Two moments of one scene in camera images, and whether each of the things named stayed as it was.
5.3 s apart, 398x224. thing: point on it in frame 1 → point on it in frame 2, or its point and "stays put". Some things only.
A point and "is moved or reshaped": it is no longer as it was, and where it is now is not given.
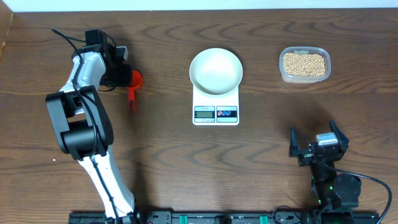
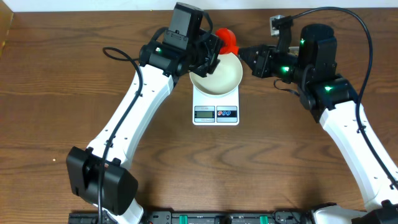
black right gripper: x=293 y=151 → x=260 y=68
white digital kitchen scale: x=222 y=110 stays put
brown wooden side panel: x=6 y=15 stays put
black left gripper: x=123 y=80 → x=210 y=45
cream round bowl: x=216 y=71 stays put
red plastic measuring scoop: x=137 y=79 is moved or reshaped
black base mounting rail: x=236 y=217 stays put
